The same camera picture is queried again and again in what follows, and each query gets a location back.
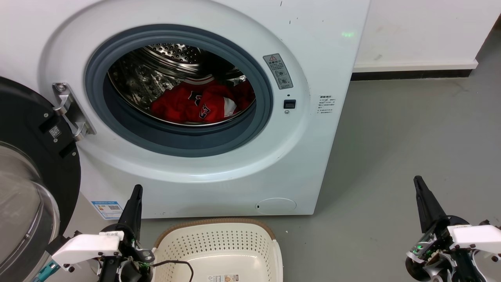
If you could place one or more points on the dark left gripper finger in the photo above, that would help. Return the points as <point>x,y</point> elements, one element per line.
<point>137,213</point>
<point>128,211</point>

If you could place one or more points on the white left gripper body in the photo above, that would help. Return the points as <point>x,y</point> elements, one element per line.
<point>88,246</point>

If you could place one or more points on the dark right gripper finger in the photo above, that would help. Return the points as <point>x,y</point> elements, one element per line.
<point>424,211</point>
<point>435,209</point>

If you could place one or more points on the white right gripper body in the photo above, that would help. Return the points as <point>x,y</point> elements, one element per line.
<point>469,239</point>

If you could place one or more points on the grey teal left robot arm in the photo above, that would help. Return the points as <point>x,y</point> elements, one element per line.
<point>45,272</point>

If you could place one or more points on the cream perforated laundry basket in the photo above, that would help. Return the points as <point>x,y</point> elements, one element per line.
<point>219,244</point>

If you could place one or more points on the white printed packaging label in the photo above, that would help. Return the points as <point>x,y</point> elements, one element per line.
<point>223,278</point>

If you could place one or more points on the red jersey clothing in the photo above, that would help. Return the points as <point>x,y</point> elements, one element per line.
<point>184,105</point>

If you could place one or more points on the stainless steel washing machine drum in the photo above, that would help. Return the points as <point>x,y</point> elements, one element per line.
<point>137,80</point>

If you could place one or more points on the black glass washer door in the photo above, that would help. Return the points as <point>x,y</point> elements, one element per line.
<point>23,129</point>

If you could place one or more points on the blue energy label sticker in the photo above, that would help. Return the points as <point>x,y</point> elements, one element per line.
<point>107,209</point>

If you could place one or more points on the grey rubber door gasket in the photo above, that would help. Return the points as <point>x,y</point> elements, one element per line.
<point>184,141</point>

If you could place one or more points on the white QR code sticker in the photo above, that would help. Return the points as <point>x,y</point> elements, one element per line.
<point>55,132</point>

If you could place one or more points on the silver metal door hinge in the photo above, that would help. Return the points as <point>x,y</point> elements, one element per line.
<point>69,111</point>

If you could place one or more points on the white front-load washing machine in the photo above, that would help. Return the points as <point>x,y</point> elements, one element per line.
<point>297,156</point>

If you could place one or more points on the round white filter cover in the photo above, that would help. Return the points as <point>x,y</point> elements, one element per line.
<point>276,206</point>

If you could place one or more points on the small printed text label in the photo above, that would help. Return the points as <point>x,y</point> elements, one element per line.
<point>325,105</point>

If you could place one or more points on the black door latch socket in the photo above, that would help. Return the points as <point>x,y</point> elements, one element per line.
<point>289,104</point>

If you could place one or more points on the grey warning sticker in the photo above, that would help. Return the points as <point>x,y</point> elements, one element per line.
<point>277,71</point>

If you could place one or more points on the black wall baseboard strip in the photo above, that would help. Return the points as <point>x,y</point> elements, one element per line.
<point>411,74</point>

